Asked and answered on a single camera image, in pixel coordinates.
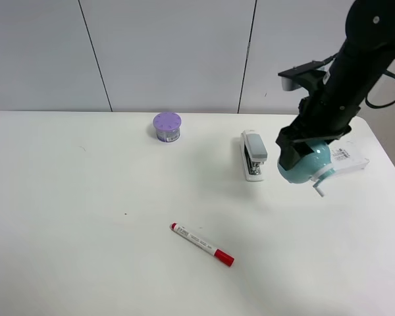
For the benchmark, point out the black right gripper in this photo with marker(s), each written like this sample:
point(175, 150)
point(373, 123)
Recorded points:
point(322, 116)

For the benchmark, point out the teal pencil sharpener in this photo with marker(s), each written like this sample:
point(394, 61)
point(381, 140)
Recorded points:
point(316, 167)

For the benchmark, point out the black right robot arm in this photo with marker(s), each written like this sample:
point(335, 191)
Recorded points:
point(368, 50)

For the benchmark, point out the white grey stapler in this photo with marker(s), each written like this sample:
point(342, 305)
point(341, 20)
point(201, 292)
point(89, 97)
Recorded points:
point(254, 155)

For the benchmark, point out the white Snowhite cardboard box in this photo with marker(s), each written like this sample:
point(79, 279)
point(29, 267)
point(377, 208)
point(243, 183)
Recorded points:
point(346, 158)

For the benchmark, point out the red white marker pen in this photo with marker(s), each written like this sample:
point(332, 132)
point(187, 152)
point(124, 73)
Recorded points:
point(204, 245)

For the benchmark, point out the purple lidded round container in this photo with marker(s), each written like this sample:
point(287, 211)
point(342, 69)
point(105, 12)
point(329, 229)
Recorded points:
point(167, 126)

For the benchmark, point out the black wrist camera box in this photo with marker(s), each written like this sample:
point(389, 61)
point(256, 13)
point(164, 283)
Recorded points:
point(306, 76)

